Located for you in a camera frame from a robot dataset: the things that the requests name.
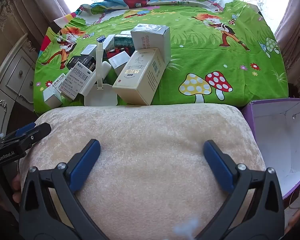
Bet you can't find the pink curtain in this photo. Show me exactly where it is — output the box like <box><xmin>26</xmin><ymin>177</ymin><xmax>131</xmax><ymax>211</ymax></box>
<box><xmin>0</xmin><ymin>0</ymin><xmax>71</xmax><ymax>43</ymax></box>
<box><xmin>274</xmin><ymin>0</ymin><xmax>300</xmax><ymax>63</ymax></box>

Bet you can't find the white carved cabinet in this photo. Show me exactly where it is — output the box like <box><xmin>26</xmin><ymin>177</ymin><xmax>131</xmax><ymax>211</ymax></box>
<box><xmin>0</xmin><ymin>34</ymin><xmax>40</xmax><ymax>120</ymax></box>

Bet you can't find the black box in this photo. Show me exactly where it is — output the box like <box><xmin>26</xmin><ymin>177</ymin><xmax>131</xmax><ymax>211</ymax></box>
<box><xmin>66</xmin><ymin>55</ymin><xmax>97</xmax><ymax>72</ymax></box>

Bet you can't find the large cream box gold print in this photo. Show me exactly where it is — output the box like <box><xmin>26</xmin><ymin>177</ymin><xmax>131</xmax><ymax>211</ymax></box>
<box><xmin>112</xmin><ymin>47</ymin><xmax>167</xmax><ymax>106</ymax></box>

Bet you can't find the green cartoon printed sheet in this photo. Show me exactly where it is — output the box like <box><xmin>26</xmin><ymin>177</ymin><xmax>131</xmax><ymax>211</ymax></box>
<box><xmin>34</xmin><ymin>0</ymin><xmax>289</xmax><ymax>110</ymax></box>

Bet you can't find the purple cardboard box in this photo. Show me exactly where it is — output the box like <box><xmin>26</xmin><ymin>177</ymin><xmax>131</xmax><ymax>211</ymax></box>
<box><xmin>241</xmin><ymin>98</ymin><xmax>300</xmax><ymax>198</ymax></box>

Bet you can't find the person's left hand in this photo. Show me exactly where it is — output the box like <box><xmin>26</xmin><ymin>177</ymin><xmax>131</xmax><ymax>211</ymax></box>
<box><xmin>0</xmin><ymin>174</ymin><xmax>22</xmax><ymax>205</ymax></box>

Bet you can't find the large grey-white box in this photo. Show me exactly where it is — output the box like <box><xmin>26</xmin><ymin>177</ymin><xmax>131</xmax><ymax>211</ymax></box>
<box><xmin>130</xmin><ymin>23</ymin><xmax>171</xmax><ymax>66</ymax></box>

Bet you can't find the white plastic scoop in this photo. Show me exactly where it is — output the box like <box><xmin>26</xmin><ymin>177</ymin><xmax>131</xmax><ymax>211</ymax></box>
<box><xmin>84</xmin><ymin>42</ymin><xmax>118</xmax><ymax>107</ymax></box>

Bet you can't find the beige plush cushion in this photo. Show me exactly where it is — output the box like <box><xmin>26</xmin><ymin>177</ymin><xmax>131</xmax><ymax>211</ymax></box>
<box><xmin>19</xmin><ymin>104</ymin><xmax>267</xmax><ymax>240</ymax></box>

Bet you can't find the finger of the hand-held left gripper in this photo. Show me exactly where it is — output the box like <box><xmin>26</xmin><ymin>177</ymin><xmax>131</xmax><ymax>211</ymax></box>
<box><xmin>20</xmin><ymin>122</ymin><xmax>52</xmax><ymax>153</ymax></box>
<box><xmin>2</xmin><ymin>122</ymin><xmax>38</xmax><ymax>140</ymax></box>

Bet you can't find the white box with grey lettering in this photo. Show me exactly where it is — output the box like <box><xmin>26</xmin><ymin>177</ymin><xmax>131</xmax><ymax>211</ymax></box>
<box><xmin>107</xmin><ymin>51</ymin><xmax>131</xmax><ymax>76</ymax></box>

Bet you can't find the teal box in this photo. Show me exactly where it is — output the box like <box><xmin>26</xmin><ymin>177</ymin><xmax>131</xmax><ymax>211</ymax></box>
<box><xmin>114</xmin><ymin>35</ymin><xmax>134</xmax><ymax>49</ymax></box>

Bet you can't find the thin cable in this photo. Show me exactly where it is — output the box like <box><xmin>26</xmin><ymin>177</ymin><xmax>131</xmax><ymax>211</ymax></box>
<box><xmin>287</xmin><ymin>187</ymin><xmax>300</xmax><ymax>210</ymax></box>

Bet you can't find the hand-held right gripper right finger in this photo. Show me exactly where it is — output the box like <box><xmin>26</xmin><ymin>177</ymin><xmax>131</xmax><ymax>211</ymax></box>
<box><xmin>194</xmin><ymin>140</ymin><xmax>285</xmax><ymax>240</ymax></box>

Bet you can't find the white oblong box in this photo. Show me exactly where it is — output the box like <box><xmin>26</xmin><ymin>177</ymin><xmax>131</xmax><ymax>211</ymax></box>
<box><xmin>82</xmin><ymin>61</ymin><xmax>111</xmax><ymax>97</ymax></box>

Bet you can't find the white box with blue end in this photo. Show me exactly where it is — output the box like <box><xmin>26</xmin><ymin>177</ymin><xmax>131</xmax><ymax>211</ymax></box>
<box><xmin>97</xmin><ymin>35</ymin><xmax>116</xmax><ymax>52</ymax></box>

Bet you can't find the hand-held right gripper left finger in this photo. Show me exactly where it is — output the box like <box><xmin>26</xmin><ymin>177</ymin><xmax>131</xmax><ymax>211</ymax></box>
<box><xmin>19</xmin><ymin>139</ymin><xmax>108</xmax><ymax>240</ymax></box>

